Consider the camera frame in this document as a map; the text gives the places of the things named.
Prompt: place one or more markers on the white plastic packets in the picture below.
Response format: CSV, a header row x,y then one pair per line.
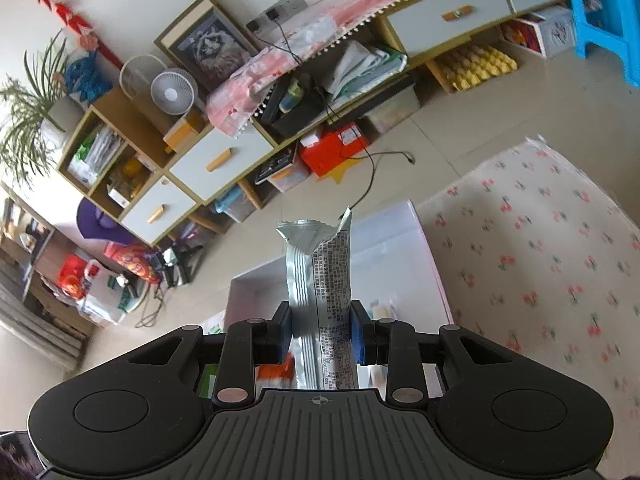
x,y
95,152

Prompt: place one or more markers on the blue green bottle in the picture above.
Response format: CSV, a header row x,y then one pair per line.
x,y
291,100

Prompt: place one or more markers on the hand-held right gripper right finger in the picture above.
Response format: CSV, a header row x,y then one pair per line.
x,y
357,334

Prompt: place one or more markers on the red patterned bag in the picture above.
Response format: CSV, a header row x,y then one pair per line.
x,y
132,260

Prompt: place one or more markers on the black open box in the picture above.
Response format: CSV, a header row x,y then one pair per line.
x,y
300,120

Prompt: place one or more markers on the clear bin black lid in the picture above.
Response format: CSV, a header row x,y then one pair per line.
x,y
395,110

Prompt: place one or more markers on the yellow egg tray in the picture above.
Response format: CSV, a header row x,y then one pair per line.
x,y
475,67

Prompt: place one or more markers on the pink floral cloth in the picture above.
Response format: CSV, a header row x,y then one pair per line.
x,y
250,75

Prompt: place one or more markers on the pale folded cloths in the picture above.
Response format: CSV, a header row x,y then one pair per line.
x,y
360,70

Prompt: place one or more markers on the black device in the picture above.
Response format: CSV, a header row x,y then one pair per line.
x,y
177,262

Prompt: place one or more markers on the purple cap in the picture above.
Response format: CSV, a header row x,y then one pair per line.
x,y
92,220

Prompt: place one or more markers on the framed picture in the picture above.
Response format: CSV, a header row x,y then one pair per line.
x,y
215,45

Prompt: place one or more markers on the wooden cabinet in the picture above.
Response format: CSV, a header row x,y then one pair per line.
x,y
100,125

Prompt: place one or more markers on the orange white snack packet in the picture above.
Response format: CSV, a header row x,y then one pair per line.
x,y
274,374

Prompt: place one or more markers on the clear bin blue lid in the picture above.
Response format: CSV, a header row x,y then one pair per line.
x,y
235,205

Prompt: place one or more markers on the small wooden box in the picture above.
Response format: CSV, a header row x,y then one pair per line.
x,y
182,132

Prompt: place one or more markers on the red plastic bag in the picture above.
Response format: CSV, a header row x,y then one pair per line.
x,y
72,275

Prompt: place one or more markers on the blue plastic stool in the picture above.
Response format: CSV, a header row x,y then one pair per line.
x,y
600,35

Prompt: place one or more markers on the white printed cardboard box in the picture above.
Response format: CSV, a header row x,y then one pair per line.
x,y
555,32

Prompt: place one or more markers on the silver snack packet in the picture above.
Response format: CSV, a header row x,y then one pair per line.
x,y
305,285

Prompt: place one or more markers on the yellow star cutout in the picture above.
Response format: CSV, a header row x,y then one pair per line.
x,y
342,174

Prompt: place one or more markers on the blue knitted decoration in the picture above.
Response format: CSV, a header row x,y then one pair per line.
x,y
87,80

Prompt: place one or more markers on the red cardboard box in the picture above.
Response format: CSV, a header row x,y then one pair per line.
x,y
330,155

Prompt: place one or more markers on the white storage box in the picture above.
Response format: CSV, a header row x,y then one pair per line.
x,y
380,250

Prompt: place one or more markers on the red hanging decoration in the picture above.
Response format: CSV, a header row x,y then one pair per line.
x,y
65,12

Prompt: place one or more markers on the yellow bottle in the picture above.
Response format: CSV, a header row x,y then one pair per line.
x,y
132,172

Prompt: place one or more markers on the black printed box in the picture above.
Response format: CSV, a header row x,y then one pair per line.
x,y
272,164

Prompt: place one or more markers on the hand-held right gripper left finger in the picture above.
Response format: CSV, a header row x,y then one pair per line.
x,y
283,332

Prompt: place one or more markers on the white plastic bag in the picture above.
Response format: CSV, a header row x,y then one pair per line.
x,y
100,302

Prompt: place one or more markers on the clear bin orange lid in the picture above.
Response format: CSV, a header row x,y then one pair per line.
x,y
291,178

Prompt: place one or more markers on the white desk fan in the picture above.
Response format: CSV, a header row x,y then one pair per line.
x,y
172,95

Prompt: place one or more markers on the grey wall outlet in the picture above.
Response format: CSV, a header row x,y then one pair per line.
x,y
295,2

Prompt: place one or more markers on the potted green plant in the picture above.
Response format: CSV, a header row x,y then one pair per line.
x,y
30,105

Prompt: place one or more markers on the cherry print blanket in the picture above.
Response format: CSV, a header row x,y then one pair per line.
x,y
525,260

